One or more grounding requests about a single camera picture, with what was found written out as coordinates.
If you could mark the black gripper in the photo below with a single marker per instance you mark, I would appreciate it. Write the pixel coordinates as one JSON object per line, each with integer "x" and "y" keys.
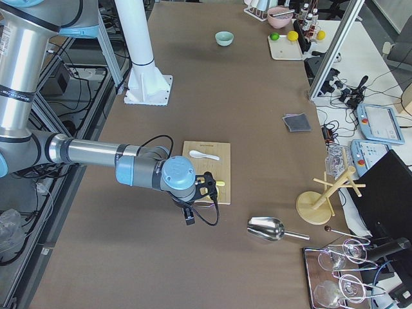
{"x": 181, "y": 204}

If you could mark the white ceramic spoon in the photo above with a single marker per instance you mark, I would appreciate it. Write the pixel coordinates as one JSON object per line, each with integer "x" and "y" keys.
{"x": 197, "y": 154}

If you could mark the light green bowl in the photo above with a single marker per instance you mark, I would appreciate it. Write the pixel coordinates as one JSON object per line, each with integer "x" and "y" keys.
{"x": 224, "y": 38}

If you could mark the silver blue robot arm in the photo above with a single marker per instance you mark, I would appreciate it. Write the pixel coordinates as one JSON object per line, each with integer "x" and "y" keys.
{"x": 28, "y": 28}

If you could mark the pink ribbed bowl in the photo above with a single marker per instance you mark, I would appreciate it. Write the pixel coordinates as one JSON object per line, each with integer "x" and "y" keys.
{"x": 279, "y": 17}

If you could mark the bamboo cutting board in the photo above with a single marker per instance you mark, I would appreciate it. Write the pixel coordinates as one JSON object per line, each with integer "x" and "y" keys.
{"x": 220, "y": 169}

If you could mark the steel scoop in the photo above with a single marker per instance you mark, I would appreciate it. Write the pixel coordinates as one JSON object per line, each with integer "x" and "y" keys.
{"x": 271, "y": 228}

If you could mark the wooden mug tree stand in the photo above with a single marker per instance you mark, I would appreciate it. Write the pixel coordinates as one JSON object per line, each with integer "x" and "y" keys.
{"x": 316, "y": 208}

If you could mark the grey folded cloth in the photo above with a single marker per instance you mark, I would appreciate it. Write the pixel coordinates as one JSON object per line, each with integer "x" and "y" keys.
{"x": 297, "y": 123}

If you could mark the clear plastic bag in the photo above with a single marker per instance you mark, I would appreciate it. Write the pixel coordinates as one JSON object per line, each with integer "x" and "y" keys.
{"x": 334, "y": 162}

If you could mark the lower wine glass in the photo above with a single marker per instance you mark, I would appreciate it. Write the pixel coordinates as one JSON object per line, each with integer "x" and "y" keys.
{"x": 344, "y": 293}

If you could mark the wine glass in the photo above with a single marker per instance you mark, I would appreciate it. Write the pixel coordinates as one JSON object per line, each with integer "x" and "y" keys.
{"x": 342, "y": 257}
{"x": 344, "y": 293}

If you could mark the upper wine glass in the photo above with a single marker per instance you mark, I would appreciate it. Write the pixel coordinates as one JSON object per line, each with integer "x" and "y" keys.
{"x": 342, "y": 257}

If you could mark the cream rabbit tray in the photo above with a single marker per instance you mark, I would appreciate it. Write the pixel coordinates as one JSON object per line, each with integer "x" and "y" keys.
{"x": 285, "y": 50}

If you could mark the lower blue teach pendant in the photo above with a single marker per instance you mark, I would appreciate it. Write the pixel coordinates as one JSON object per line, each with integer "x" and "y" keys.
{"x": 366, "y": 153}

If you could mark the blue teach pendant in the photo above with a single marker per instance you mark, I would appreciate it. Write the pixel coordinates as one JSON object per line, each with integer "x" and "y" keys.
{"x": 366, "y": 153}
{"x": 379, "y": 123}

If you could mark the green lime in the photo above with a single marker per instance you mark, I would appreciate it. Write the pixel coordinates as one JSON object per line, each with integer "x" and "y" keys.
{"x": 274, "y": 36}

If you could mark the black monitor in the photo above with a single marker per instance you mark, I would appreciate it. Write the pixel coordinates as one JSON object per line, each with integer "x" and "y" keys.
{"x": 385, "y": 204}

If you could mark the yellow lemon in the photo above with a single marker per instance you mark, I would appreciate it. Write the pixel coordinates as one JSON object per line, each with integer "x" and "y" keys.
{"x": 292, "y": 36}

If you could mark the white dish rack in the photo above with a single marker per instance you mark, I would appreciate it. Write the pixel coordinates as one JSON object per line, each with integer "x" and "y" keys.
{"x": 257, "y": 9}

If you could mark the upper blue teach pendant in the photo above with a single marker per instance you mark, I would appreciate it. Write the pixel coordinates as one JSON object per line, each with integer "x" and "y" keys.
{"x": 379, "y": 123}

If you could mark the small yellow fruit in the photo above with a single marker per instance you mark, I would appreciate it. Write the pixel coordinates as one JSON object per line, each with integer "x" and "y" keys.
{"x": 321, "y": 35}

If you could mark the bottle caddy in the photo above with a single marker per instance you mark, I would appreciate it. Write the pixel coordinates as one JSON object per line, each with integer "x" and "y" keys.
{"x": 308, "y": 22}

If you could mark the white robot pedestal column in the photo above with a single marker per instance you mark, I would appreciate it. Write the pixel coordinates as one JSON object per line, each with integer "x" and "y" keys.
{"x": 146, "y": 85}

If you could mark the wire glass rack tray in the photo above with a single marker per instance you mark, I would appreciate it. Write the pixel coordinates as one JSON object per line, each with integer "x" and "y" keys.
{"x": 315, "y": 274}

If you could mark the aluminium frame post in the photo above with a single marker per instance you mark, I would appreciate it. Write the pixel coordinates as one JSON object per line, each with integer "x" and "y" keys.
{"x": 343, "y": 29}

